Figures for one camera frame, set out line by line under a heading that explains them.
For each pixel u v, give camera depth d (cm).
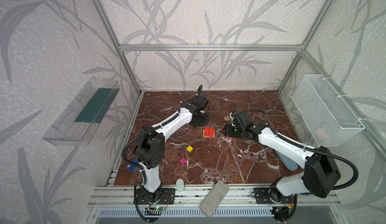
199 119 74
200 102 71
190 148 89
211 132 96
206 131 96
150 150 48
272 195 66
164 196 73
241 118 65
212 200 70
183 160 85
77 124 64
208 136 94
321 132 74
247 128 63
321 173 42
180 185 75
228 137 94
